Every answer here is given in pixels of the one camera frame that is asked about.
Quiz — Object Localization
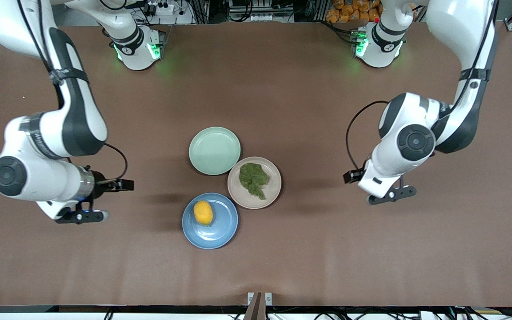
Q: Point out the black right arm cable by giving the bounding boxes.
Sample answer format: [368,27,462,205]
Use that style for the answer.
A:
[16,0,128,182]

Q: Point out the blue plate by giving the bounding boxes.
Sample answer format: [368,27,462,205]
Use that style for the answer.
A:
[182,192,239,250]

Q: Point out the metal table edge bracket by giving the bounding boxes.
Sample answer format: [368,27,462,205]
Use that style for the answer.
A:
[246,292,273,320]

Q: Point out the bag of orange fruits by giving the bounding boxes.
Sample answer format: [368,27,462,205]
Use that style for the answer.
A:
[326,0,381,24]

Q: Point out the beige pink plate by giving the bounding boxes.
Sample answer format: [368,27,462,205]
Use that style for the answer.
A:
[227,156,282,210]

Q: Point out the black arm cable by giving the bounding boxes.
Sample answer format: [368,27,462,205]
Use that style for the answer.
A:
[16,0,128,182]
[345,0,499,172]

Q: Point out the white power strip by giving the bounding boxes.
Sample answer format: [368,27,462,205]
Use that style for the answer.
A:
[147,0,181,16]

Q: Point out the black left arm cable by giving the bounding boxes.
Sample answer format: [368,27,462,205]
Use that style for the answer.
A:
[345,0,499,172]

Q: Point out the yellow lemon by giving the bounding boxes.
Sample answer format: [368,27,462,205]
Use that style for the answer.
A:
[193,200,214,226]

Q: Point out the mint green plate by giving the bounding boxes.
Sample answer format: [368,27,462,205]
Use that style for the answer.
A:
[188,127,241,176]

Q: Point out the green lettuce leaf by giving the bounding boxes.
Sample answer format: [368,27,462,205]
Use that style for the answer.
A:
[239,163,270,200]

